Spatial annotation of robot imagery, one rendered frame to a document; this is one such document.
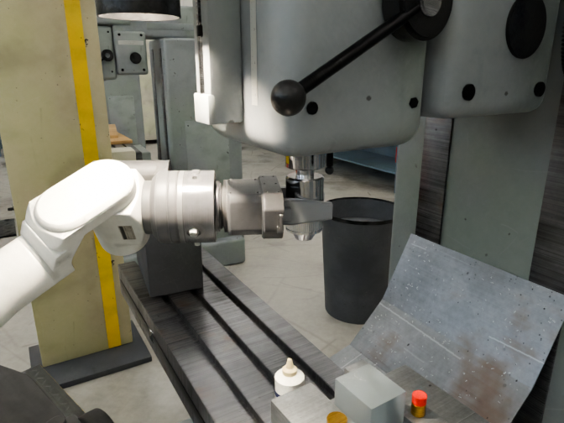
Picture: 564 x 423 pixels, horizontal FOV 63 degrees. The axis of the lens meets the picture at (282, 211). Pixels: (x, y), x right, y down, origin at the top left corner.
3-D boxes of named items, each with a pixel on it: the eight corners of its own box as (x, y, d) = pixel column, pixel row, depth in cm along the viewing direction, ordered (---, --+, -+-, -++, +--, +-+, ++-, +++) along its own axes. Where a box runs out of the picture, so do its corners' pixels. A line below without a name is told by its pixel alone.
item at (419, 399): (418, 420, 51) (420, 401, 50) (407, 411, 52) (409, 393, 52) (428, 415, 52) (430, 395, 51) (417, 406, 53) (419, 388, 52)
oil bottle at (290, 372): (284, 441, 63) (284, 371, 59) (269, 421, 66) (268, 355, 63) (309, 429, 65) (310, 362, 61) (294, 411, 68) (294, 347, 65)
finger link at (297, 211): (331, 221, 56) (280, 223, 56) (331, 196, 55) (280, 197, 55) (333, 227, 55) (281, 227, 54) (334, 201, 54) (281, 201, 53)
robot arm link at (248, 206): (284, 181, 50) (172, 182, 49) (284, 263, 53) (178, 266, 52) (274, 159, 62) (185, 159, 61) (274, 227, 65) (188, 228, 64)
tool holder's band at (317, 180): (295, 190, 54) (295, 181, 54) (279, 180, 58) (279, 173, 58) (331, 185, 56) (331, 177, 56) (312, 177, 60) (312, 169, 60)
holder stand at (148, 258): (149, 298, 101) (141, 211, 95) (136, 261, 120) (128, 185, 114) (204, 288, 105) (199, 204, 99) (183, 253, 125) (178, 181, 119)
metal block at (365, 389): (368, 455, 50) (371, 409, 48) (332, 420, 55) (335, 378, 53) (402, 435, 53) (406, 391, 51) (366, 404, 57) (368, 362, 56)
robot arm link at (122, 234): (176, 216, 50) (67, 218, 49) (186, 263, 59) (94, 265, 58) (181, 138, 57) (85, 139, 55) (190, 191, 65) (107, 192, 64)
